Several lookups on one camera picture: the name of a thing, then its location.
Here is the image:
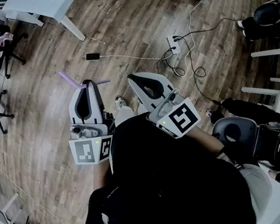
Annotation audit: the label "thin white charging cable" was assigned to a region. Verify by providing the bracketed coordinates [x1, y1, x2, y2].
[99, 44, 166, 70]

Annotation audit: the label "person's black shirt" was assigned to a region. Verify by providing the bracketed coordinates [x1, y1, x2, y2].
[73, 98, 258, 224]

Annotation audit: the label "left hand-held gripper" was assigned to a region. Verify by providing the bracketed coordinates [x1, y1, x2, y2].
[59, 76, 122, 169]

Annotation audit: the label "white power strip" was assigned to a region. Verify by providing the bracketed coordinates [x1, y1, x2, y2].
[166, 33, 182, 56]

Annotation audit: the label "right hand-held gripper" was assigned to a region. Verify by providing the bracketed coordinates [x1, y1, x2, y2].
[126, 64, 204, 145]

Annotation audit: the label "purple bendy straw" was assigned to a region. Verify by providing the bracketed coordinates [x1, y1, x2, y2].
[58, 63, 112, 93]

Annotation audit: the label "white table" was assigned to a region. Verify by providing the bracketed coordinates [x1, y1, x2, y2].
[0, 0, 95, 54]

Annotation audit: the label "person's left forearm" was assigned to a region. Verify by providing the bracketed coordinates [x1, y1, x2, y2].
[90, 158, 116, 191]

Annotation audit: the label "black phone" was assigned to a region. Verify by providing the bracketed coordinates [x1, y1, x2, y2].
[85, 51, 102, 63]

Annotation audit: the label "black cable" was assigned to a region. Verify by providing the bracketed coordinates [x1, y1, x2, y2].
[152, 32, 224, 114]
[172, 13, 258, 43]

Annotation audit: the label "person's right forearm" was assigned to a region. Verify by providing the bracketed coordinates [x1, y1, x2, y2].
[184, 121, 228, 163]

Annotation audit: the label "white wooden frame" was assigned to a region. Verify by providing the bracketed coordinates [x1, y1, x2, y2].
[0, 191, 24, 224]

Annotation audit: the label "person's light trousers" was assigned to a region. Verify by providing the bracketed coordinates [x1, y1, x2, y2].
[112, 104, 136, 127]

